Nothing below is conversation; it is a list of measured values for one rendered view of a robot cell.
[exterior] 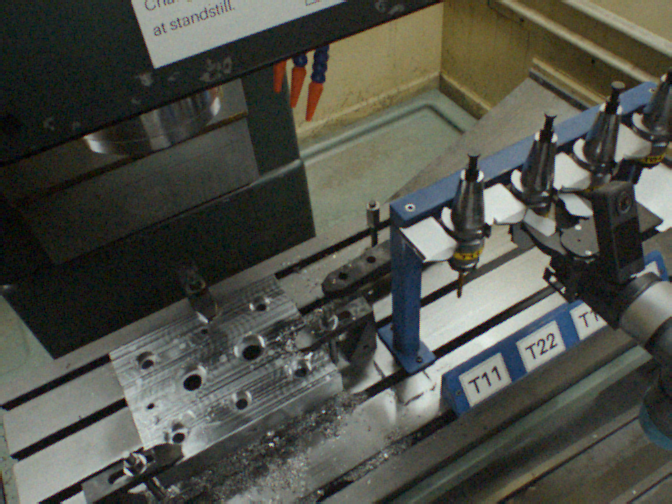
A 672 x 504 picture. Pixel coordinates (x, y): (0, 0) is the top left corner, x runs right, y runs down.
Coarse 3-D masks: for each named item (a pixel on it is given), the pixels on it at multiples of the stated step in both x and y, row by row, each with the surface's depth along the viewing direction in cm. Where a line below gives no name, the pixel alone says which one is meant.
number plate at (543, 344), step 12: (552, 324) 97; (528, 336) 96; (540, 336) 96; (552, 336) 97; (528, 348) 96; (540, 348) 96; (552, 348) 97; (564, 348) 98; (528, 360) 96; (540, 360) 96
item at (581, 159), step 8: (576, 144) 84; (576, 152) 83; (616, 152) 82; (576, 160) 83; (584, 160) 82; (592, 160) 82; (608, 160) 81; (616, 160) 81; (592, 168) 82; (600, 168) 81; (608, 168) 83; (616, 168) 83; (600, 176) 82
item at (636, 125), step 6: (636, 114) 87; (636, 120) 86; (630, 126) 88; (636, 126) 86; (642, 126) 85; (636, 132) 86; (642, 132) 85; (648, 132) 84; (654, 132) 84; (660, 132) 84; (666, 132) 84; (648, 138) 85; (654, 138) 85; (660, 138) 84; (666, 138) 84; (654, 144) 85; (660, 144) 85
